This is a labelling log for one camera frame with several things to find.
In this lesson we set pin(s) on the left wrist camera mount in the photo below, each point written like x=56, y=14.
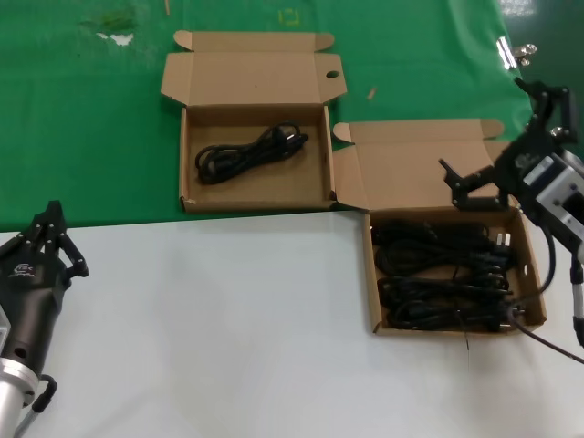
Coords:
x=3, y=324

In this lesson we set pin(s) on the short wooden stick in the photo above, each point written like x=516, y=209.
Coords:
x=372, y=92

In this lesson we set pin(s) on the green table cloth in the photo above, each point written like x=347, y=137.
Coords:
x=91, y=137

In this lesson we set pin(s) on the thin black twist tie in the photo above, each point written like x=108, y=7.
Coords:
x=466, y=342

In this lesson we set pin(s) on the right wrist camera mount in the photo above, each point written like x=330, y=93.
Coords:
x=556, y=182

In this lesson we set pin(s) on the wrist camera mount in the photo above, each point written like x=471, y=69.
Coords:
x=556, y=182
x=3, y=324

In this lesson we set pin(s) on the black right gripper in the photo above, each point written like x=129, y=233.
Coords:
x=520, y=159

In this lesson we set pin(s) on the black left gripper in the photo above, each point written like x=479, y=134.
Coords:
x=27, y=301

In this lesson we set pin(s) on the cardboard box with round hole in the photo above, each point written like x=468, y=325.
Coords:
x=255, y=77
x=410, y=169

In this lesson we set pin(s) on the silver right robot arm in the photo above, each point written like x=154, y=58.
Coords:
x=579, y=248

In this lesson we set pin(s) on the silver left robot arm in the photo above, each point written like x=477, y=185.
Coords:
x=11, y=392

